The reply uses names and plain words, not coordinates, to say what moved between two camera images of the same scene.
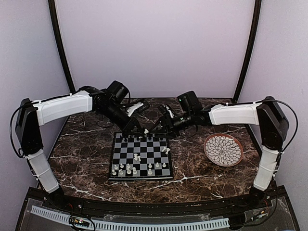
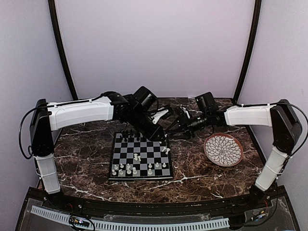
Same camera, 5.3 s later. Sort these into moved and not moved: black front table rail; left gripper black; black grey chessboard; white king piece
Moved: left gripper black
Not moved: black grey chessboard; white king piece; black front table rail
